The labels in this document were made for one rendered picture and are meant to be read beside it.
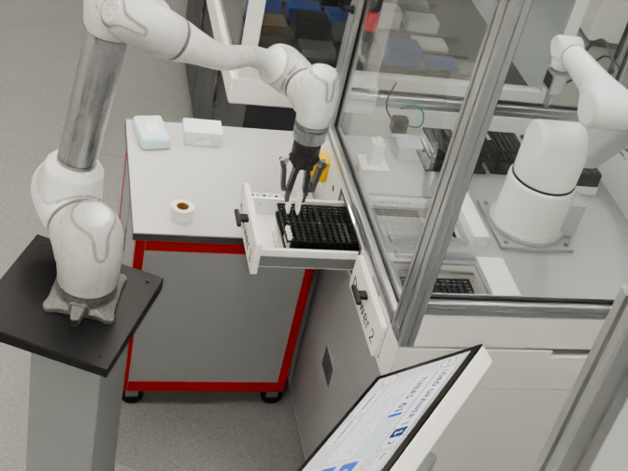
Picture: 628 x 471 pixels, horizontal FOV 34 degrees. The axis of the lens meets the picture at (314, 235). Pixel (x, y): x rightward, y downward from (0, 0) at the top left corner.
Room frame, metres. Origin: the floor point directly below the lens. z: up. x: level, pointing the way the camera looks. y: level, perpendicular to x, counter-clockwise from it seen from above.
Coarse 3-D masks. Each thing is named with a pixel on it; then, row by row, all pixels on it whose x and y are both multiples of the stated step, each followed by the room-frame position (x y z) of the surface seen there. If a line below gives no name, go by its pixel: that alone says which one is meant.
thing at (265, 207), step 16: (256, 208) 2.47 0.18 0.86; (272, 208) 2.49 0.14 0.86; (336, 208) 2.55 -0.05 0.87; (272, 224) 2.44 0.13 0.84; (272, 240) 2.37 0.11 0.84; (272, 256) 2.24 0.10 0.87; (288, 256) 2.26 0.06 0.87; (304, 256) 2.27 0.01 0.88; (320, 256) 2.29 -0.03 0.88; (336, 256) 2.30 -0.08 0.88; (352, 256) 2.32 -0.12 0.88
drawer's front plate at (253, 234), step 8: (248, 184) 2.48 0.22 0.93; (248, 192) 2.44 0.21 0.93; (240, 200) 2.47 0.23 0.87; (248, 200) 2.40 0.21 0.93; (248, 208) 2.37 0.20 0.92; (256, 216) 2.34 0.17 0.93; (248, 224) 2.34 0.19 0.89; (256, 224) 2.30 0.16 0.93; (248, 232) 2.32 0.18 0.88; (256, 232) 2.26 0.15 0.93; (248, 240) 2.30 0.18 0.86; (256, 240) 2.22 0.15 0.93; (248, 248) 2.29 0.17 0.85; (256, 248) 2.21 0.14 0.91; (248, 256) 2.27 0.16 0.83; (256, 256) 2.21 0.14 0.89; (256, 264) 2.21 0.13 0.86; (256, 272) 2.22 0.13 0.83
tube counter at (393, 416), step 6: (408, 402) 1.55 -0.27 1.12; (396, 408) 1.55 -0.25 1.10; (402, 408) 1.53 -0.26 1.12; (390, 414) 1.53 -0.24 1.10; (396, 414) 1.52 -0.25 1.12; (390, 420) 1.50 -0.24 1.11; (396, 420) 1.49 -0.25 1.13; (384, 426) 1.48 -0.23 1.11; (390, 426) 1.47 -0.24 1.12; (378, 432) 1.47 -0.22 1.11; (384, 432) 1.46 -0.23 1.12; (372, 438) 1.45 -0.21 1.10; (378, 438) 1.44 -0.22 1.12; (366, 444) 1.43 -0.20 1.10; (372, 444) 1.42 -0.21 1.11; (360, 450) 1.42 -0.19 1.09; (366, 450) 1.40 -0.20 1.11; (372, 450) 1.39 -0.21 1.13
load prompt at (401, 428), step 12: (444, 372) 1.63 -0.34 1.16; (432, 384) 1.59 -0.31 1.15; (420, 396) 1.56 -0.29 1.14; (432, 396) 1.53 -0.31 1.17; (408, 408) 1.52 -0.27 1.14; (420, 408) 1.50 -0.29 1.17; (408, 420) 1.47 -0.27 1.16; (396, 432) 1.43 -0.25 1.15; (384, 444) 1.40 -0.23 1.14; (396, 444) 1.38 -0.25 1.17
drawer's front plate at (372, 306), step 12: (360, 264) 2.24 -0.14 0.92; (360, 276) 2.22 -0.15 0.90; (360, 288) 2.19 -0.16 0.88; (372, 288) 2.14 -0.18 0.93; (372, 300) 2.10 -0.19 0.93; (360, 312) 2.15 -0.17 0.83; (372, 312) 2.08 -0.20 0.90; (372, 324) 2.05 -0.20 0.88; (384, 324) 2.01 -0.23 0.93; (372, 348) 2.01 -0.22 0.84
